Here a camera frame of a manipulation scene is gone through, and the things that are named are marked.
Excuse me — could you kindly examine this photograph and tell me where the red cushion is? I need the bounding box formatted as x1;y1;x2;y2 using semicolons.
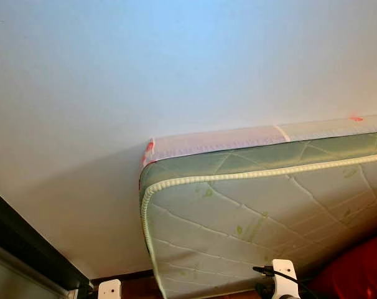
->
307;230;377;299

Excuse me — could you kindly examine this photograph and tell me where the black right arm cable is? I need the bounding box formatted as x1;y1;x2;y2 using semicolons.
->
253;266;317;299

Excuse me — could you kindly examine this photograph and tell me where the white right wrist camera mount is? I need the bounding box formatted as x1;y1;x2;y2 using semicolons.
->
272;259;300;299

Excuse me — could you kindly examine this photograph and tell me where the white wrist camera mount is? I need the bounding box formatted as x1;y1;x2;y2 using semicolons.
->
272;259;300;299
98;279;122;299

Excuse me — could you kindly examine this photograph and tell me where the black frame edge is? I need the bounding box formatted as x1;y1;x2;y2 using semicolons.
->
0;186;93;299

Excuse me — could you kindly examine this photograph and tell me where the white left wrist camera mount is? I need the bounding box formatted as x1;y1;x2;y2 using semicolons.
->
98;279;122;299

